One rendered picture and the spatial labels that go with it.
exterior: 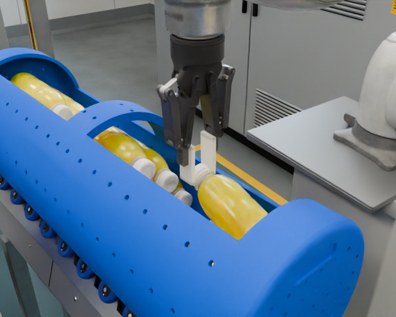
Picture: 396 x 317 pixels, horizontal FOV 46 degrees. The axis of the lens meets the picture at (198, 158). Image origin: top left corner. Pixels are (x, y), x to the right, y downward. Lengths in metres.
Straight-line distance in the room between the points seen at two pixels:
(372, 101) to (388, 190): 0.20
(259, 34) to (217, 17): 2.15
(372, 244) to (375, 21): 1.30
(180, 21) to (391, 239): 0.72
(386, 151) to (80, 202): 0.71
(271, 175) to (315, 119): 1.63
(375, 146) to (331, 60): 1.33
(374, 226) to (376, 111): 0.26
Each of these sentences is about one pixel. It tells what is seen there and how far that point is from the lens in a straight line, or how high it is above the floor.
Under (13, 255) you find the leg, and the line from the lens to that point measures 1.58.
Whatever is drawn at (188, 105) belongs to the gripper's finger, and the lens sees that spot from 0.67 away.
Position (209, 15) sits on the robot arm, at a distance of 0.60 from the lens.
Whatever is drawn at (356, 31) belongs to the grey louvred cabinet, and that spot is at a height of 0.96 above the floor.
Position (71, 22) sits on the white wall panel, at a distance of 5.85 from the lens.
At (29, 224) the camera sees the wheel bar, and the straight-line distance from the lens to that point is 1.09.
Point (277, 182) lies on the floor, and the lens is 2.82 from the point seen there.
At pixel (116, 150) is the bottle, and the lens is 0.79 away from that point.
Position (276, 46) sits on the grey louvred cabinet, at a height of 0.76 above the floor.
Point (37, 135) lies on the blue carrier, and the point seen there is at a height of 1.19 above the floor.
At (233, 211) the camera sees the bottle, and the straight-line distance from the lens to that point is 0.68.
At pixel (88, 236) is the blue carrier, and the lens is 0.71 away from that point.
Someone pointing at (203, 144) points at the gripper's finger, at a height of 1.21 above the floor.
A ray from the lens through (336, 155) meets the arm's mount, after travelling 1.13.
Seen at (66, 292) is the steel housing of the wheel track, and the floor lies 0.87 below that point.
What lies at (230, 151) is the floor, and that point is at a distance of 3.09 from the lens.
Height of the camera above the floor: 1.58
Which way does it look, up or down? 32 degrees down
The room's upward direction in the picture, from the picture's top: straight up
